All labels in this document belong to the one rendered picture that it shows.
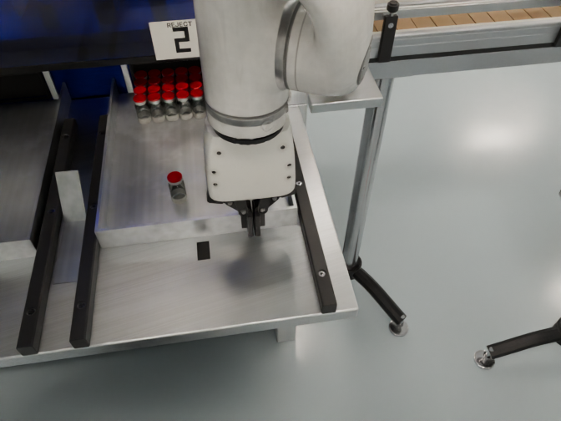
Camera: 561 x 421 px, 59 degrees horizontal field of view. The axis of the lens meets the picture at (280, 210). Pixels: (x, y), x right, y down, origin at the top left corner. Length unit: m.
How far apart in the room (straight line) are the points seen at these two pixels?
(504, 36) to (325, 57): 0.71
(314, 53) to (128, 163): 0.45
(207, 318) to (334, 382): 0.95
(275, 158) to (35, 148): 0.45
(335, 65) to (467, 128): 1.97
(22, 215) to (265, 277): 0.35
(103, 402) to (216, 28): 1.28
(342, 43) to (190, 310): 0.36
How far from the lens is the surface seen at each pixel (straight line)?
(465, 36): 1.04
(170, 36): 0.78
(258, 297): 0.61
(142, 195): 0.73
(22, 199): 0.79
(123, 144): 0.82
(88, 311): 0.62
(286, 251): 0.65
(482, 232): 1.94
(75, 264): 0.68
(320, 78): 0.42
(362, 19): 0.39
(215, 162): 0.53
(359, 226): 1.39
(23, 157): 0.86
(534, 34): 1.11
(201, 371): 1.54
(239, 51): 0.44
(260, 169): 0.54
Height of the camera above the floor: 1.40
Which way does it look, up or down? 49 degrees down
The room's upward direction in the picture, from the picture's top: straight up
